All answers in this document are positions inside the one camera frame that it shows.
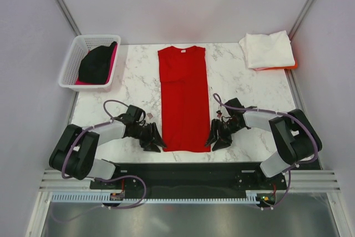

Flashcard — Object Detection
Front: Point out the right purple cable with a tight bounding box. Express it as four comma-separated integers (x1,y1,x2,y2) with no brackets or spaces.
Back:
213,93,320,210

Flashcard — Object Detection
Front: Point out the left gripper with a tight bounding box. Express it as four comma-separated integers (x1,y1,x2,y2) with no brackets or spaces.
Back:
129,122,166,153

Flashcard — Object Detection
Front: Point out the white slotted cable duct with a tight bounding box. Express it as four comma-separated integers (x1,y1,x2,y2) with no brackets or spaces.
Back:
51,191,275,204

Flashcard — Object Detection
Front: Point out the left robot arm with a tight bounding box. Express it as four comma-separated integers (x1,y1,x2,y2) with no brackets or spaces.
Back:
49,104,167,189

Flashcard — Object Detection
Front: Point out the white plastic basket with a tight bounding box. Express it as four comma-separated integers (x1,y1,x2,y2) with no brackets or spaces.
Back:
58,34,121,92

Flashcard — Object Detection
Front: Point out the red t-shirt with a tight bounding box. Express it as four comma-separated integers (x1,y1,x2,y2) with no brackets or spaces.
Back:
158,46,211,153

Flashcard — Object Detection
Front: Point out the folded orange t-shirt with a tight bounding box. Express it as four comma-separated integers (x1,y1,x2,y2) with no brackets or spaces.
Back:
254,58,298,71

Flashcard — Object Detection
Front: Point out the aluminium rail frame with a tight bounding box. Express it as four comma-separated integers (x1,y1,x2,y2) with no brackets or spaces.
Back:
26,164,352,236

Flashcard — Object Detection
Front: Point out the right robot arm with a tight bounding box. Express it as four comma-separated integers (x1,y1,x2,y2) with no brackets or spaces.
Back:
205,93,322,189

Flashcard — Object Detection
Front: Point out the black t-shirt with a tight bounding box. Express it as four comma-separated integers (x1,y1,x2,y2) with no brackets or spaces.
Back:
78,41,118,84

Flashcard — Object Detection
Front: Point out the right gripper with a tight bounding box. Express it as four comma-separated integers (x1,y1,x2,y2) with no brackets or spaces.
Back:
204,118,243,152

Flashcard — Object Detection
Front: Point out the folded white t-shirt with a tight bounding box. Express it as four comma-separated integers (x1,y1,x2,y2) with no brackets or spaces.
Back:
239,31,295,69

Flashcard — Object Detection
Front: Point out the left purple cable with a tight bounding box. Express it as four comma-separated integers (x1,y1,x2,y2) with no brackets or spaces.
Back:
51,99,148,224

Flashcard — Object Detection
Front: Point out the purple cable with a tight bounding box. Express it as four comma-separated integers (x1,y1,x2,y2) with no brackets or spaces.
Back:
51,99,148,224
213,93,320,210

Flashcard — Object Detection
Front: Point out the pink t-shirt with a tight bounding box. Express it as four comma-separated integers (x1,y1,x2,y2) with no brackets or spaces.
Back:
75,43,119,85

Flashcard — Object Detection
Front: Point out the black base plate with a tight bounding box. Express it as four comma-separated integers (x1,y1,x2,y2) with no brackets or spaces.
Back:
90,163,287,198

